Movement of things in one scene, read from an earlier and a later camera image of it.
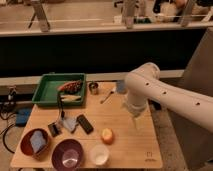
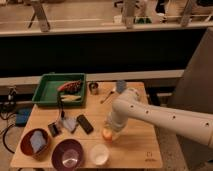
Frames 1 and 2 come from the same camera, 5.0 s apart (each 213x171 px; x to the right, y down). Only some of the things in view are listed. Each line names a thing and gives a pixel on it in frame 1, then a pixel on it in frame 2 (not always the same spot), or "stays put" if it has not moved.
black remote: (85, 123) stays put
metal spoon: (102, 101) stays put
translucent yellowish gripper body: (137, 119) → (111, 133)
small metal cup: (93, 88) stays put
